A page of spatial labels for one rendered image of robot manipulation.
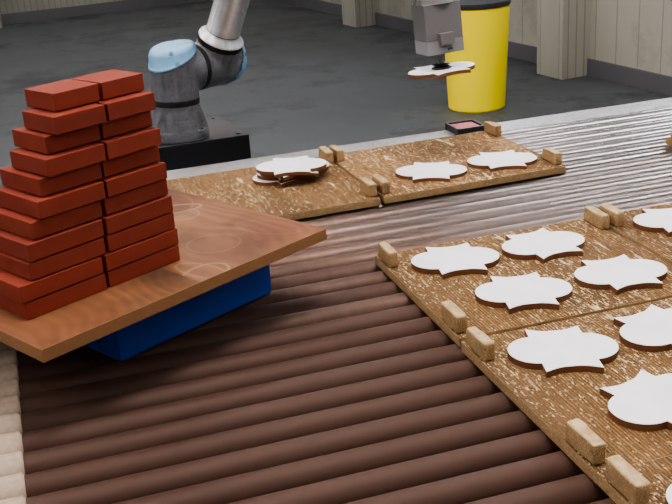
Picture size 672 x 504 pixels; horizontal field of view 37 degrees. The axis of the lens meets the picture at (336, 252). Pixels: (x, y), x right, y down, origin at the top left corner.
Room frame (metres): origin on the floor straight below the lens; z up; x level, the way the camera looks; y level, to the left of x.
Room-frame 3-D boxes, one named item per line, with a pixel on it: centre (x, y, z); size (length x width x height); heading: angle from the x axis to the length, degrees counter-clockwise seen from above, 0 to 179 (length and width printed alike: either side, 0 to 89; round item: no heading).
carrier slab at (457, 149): (2.14, -0.24, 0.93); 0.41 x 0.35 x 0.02; 108
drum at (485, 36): (6.51, -0.98, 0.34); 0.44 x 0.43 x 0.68; 115
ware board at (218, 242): (1.45, 0.37, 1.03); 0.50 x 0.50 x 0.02; 46
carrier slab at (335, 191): (2.01, 0.15, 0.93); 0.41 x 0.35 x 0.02; 108
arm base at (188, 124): (2.51, 0.37, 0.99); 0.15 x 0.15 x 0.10
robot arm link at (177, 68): (2.51, 0.36, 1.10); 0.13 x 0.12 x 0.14; 139
